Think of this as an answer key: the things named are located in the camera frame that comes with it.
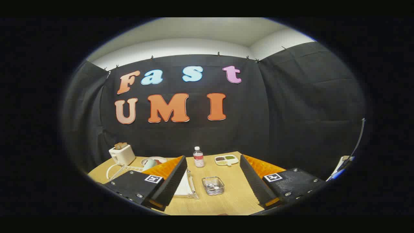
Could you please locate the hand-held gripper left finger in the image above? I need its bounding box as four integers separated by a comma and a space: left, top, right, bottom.
103, 155, 188, 212

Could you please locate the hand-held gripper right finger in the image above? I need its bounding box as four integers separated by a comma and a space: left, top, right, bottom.
239, 154, 326, 210

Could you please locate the white wire dish rack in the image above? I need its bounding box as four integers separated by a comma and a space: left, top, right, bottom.
106, 163, 200, 199

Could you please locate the metal wire basket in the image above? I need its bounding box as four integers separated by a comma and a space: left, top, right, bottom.
202, 176, 225, 196

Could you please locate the beige round dish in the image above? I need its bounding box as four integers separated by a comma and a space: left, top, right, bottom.
141, 157, 167, 166

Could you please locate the white divided snack tray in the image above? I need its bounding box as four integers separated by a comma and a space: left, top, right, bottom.
214, 155, 239, 166

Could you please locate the clear bottle with red label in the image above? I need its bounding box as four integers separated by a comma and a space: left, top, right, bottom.
193, 146, 205, 168

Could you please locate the cream white toaster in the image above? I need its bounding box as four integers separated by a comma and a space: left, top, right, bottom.
108, 144, 136, 166

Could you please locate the white blue-edged board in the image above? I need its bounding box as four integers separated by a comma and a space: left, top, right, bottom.
326, 155, 355, 182

